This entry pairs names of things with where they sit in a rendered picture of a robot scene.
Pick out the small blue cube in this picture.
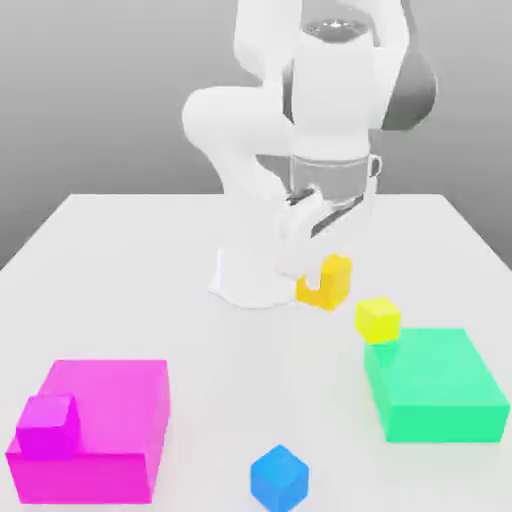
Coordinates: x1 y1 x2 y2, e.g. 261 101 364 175
250 443 310 512

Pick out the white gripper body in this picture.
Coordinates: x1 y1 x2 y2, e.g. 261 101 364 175
278 186 366 280

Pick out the small magenta cube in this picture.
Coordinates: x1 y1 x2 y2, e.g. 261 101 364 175
15 393 82 460

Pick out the large magenta box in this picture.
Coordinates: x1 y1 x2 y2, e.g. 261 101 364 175
4 358 172 506

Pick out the small orange cube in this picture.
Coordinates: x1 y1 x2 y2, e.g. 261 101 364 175
295 253 354 312

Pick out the small yellow cube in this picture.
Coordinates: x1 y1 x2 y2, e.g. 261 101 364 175
354 296 402 346

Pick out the large green box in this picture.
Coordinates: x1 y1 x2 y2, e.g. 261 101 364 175
362 327 512 444

